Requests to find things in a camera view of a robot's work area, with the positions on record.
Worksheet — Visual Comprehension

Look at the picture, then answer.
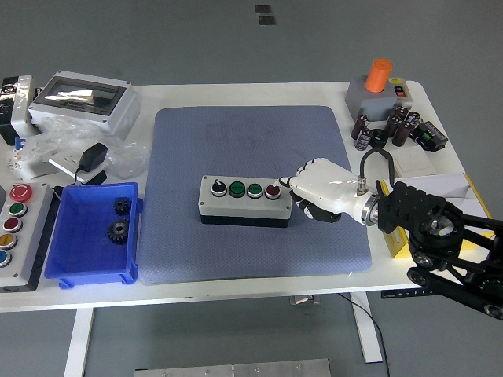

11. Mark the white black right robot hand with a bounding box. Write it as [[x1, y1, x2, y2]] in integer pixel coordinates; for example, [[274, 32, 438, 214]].
[[277, 157, 370, 225]]

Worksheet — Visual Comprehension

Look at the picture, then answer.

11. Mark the grey four-button control box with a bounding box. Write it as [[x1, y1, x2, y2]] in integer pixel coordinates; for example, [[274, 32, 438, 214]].
[[198, 174, 293, 229]]

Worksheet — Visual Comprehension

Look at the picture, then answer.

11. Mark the grey five-button control box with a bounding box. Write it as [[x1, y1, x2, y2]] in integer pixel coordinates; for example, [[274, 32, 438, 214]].
[[0, 182, 60, 292]]

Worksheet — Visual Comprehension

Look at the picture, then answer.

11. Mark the blue-grey textured mat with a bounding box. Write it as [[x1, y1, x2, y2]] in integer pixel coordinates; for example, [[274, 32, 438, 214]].
[[139, 104, 373, 286]]

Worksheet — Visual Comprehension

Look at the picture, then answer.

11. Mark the black green terminal module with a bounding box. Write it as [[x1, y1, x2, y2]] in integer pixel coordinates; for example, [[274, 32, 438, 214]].
[[410, 121, 449, 153]]

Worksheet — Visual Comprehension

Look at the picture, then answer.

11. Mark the orange cylinder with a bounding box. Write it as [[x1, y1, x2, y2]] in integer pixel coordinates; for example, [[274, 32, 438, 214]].
[[365, 58, 394, 93]]

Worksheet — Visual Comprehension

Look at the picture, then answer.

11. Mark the black table control panel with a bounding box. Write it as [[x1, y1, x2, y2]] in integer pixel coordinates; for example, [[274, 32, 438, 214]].
[[380, 288, 433, 300]]

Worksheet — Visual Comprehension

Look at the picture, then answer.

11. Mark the white table leg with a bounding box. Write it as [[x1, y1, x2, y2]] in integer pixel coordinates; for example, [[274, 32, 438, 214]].
[[63, 308, 95, 377], [351, 292, 384, 364]]

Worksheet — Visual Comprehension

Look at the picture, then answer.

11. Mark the clear plastic bag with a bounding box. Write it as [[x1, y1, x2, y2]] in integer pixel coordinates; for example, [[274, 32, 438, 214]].
[[37, 115, 150, 180]]

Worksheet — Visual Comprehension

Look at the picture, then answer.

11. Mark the silver metal plate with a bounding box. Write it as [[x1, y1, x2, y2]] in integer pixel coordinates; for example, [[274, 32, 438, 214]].
[[134, 357, 332, 377]]

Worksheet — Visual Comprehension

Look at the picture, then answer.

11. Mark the small black bevel gear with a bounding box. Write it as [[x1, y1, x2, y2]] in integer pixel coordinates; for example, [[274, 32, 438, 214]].
[[112, 196, 133, 216]]

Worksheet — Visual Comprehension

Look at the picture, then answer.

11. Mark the large black bevel gear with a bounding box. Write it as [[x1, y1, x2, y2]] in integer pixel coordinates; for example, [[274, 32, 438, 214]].
[[105, 218, 130, 245]]

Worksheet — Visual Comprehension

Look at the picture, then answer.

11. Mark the black power adapter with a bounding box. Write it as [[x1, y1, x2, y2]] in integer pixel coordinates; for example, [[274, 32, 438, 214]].
[[73, 142, 109, 185]]

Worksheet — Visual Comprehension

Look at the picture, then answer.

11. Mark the blue plastic bin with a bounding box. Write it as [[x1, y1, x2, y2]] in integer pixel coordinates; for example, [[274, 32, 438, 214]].
[[43, 181, 145, 290]]

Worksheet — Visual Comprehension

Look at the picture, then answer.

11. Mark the white power strip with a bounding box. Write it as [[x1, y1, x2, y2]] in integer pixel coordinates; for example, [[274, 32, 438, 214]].
[[49, 152, 108, 185]]

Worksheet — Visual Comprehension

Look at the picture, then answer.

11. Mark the white blue circuit breaker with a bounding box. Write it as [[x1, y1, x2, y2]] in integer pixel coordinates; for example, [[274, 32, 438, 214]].
[[6, 137, 60, 181]]

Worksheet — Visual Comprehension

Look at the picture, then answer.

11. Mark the white and black device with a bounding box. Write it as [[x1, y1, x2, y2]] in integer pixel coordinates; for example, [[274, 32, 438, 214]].
[[0, 75, 42, 146]]

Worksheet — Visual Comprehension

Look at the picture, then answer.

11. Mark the black ring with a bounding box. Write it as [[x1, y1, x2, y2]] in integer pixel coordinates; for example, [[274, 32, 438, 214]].
[[369, 128, 389, 148]]

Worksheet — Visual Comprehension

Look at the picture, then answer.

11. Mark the white wall switch plate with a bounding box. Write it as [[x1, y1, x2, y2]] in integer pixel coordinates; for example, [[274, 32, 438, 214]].
[[387, 145, 438, 178]]

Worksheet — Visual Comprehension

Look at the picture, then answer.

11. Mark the grey switch box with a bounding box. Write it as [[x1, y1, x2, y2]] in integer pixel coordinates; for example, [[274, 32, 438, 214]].
[[344, 75, 413, 121]]

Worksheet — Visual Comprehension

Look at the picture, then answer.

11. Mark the black cable under table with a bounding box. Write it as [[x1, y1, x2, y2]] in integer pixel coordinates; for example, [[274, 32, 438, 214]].
[[340, 293, 391, 377]]

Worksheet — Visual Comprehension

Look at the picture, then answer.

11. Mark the grey enclosure with clear lid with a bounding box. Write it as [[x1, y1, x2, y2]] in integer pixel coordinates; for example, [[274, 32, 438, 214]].
[[28, 70, 141, 138]]

